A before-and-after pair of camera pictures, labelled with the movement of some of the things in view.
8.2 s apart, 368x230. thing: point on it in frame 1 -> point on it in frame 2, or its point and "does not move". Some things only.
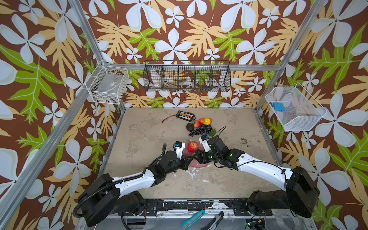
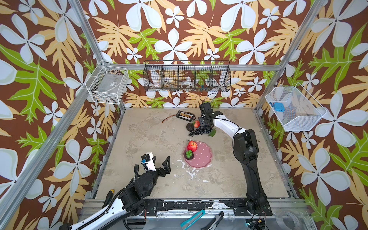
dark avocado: [189, 127] does not move
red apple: [192, 146] does not move
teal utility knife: [194, 218] does not move
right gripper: [201, 155] -> [200, 120]
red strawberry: [197, 124] does not move
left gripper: [185, 162] -> [166, 170]
